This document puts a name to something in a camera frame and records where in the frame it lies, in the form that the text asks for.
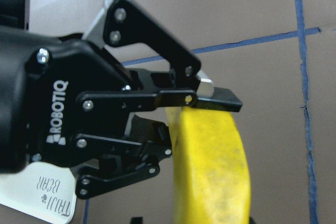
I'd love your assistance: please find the cream bear tray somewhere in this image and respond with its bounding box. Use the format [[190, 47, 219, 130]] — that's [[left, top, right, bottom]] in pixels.
[[1, 162, 77, 223]]

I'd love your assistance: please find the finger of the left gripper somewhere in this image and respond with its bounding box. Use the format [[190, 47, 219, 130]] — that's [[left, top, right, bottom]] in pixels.
[[82, 0, 242, 112], [76, 115, 172, 199]]

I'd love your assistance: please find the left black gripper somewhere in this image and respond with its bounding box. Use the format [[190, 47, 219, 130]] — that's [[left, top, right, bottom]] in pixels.
[[1, 26, 135, 174]]

